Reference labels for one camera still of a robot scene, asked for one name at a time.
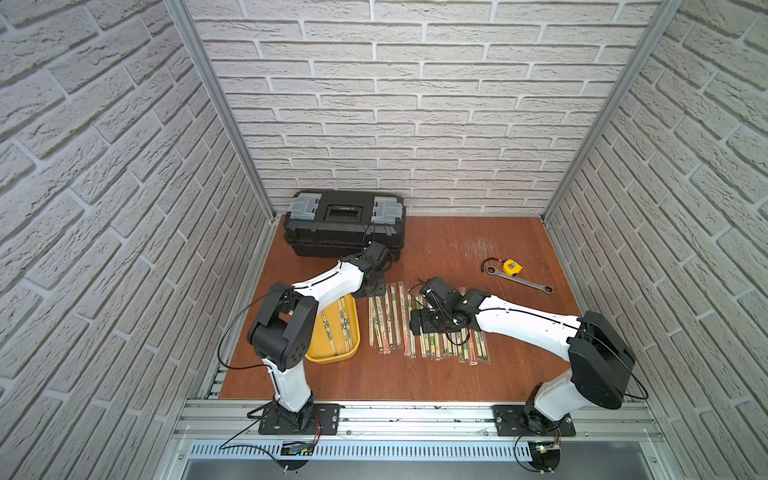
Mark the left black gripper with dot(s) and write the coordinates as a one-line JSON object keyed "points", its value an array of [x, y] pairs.
{"points": [[374, 287]]}

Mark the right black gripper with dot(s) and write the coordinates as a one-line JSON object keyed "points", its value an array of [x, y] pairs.
{"points": [[424, 322]]}

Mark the chopsticks pair thirteenth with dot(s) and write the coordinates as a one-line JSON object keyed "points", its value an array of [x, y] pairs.
{"points": [[381, 325]]}

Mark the chopsticks pair fourteenth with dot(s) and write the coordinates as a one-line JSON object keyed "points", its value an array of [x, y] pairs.
{"points": [[372, 337]]}

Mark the chopsticks pair twelfth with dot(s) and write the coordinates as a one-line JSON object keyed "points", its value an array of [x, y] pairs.
{"points": [[389, 322]]}

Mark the yellow plastic storage box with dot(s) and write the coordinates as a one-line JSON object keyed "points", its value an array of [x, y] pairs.
{"points": [[351, 348]]}

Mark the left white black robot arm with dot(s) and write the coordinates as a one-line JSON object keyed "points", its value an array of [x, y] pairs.
{"points": [[282, 330]]}

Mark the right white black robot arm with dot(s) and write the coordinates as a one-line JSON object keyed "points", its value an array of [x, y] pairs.
{"points": [[600, 362]]}

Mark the wrapped chopsticks pile in box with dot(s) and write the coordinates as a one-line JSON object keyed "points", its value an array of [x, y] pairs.
{"points": [[336, 327]]}

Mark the black plastic toolbox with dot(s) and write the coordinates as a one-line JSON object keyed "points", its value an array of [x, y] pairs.
{"points": [[337, 223]]}

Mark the silver metal wrench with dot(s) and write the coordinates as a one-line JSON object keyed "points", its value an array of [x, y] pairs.
{"points": [[493, 271]]}

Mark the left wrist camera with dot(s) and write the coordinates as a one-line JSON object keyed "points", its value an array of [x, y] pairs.
{"points": [[376, 257]]}

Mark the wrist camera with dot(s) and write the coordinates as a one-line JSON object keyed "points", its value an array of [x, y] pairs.
{"points": [[376, 257], [439, 295]]}

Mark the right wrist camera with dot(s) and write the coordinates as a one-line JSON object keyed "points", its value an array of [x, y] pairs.
{"points": [[439, 295]]}

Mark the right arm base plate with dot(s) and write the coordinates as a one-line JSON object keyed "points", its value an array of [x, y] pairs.
{"points": [[513, 420]]}

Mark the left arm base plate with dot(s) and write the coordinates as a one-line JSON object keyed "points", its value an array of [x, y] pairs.
{"points": [[314, 418]]}

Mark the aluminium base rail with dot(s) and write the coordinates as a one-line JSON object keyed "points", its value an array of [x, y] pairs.
{"points": [[391, 430]]}

